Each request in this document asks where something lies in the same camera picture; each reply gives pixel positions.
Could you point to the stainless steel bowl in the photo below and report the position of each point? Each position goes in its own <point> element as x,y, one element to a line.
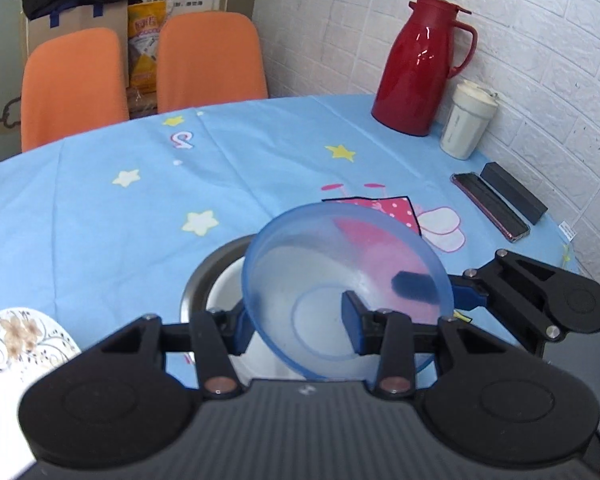
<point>200,270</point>

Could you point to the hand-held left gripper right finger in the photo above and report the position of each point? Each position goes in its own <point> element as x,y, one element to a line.
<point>352,320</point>

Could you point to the blue translucent plastic bowl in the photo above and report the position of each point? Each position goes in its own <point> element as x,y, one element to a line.
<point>305,260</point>

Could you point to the smartphone in clear case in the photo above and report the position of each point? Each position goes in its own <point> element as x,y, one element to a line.
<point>490,207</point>

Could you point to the black rectangular box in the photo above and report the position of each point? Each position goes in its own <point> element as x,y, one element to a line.
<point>515,192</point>

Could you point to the white ceramic bowl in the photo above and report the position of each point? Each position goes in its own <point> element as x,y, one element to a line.
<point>225,290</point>

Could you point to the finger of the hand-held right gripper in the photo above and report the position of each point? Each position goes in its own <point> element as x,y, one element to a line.
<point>415,286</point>
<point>467,297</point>

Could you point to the orange chair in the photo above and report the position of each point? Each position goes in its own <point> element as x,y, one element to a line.
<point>210,60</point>
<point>72,90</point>

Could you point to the blue cartoon printed tablecloth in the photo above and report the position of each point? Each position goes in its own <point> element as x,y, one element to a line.
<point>130,220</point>

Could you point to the red thermos jug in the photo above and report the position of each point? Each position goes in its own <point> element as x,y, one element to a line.
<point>410,75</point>

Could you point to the cream tumbler cup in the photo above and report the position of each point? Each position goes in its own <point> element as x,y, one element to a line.
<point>462,130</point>

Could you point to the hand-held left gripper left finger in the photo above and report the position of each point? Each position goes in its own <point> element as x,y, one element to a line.
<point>241,332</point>

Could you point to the yellow snack bag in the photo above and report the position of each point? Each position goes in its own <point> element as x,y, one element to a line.
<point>145,60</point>

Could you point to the brown cardboard box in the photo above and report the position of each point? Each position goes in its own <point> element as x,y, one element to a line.
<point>80,21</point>

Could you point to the large white floral plate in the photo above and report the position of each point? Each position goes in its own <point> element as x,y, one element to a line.
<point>10,340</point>

